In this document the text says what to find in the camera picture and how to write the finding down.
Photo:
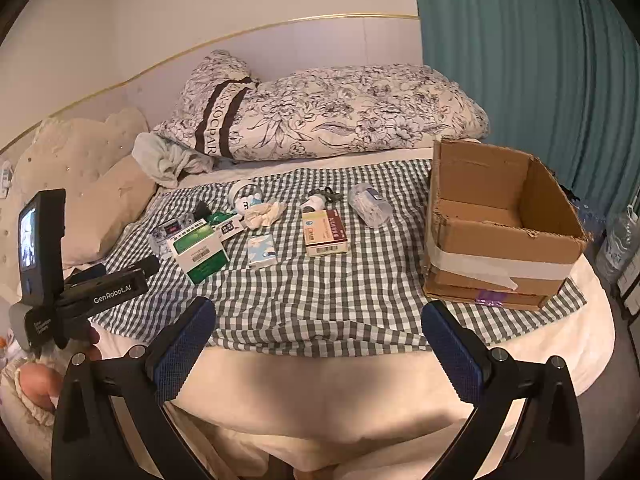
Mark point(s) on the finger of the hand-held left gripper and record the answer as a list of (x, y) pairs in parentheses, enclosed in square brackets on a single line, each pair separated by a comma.
[(87, 274), (147, 265)]

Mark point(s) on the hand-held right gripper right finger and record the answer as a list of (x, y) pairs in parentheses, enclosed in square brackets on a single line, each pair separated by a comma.
[(450, 355)]

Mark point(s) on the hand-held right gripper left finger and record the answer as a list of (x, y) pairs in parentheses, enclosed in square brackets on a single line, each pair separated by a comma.
[(187, 345)]

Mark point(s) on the patterned plastic packet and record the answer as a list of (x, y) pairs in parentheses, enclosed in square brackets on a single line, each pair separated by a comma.
[(167, 232)]

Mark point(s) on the green and white box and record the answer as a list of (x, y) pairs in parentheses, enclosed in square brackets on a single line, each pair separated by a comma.
[(197, 252)]

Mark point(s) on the small black object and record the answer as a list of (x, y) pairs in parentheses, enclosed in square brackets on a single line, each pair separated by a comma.
[(201, 209)]

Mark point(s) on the red and white small box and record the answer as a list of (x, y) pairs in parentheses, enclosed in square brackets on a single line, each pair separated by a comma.
[(229, 226)]

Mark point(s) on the brown cardboard box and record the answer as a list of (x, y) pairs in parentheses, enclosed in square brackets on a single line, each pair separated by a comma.
[(500, 265)]

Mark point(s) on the pale blue tissue packet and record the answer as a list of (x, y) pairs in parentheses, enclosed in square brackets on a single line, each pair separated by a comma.
[(262, 251)]

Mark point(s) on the white cartoon figure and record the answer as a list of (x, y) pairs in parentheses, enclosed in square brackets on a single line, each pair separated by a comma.
[(244, 200)]

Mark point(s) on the white tissue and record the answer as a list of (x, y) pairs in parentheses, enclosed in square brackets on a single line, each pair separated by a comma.
[(262, 216)]

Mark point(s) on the clear plastic cotton swab jar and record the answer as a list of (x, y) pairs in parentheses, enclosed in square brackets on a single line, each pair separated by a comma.
[(371, 205)]

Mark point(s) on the orange and white medicine box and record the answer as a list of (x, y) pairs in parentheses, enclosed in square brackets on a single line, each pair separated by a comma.
[(325, 232)]

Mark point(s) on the person's left forearm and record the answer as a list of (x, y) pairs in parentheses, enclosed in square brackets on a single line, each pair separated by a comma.
[(20, 407)]

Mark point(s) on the person's left hand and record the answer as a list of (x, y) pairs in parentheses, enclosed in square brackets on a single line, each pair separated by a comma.
[(40, 385)]

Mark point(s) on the cream pillow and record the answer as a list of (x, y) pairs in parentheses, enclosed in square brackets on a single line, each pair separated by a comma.
[(85, 185)]

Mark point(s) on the light green cloth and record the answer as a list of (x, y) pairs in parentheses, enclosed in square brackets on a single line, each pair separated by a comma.
[(165, 160)]

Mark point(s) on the grey checkered cloth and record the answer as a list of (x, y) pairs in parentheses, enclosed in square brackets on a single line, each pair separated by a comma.
[(325, 300)]

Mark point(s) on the white padded headboard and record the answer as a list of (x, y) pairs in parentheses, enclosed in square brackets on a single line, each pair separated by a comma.
[(150, 75)]

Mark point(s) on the large clear water bottle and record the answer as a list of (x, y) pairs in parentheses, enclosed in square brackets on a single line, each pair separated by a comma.
[(617, 247)]

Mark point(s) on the floral patterned pillow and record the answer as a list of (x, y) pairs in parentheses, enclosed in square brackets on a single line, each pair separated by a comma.
[(325, 110)]

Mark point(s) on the teal curtain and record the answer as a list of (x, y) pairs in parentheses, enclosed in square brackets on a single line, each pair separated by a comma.
[(525, 60)]

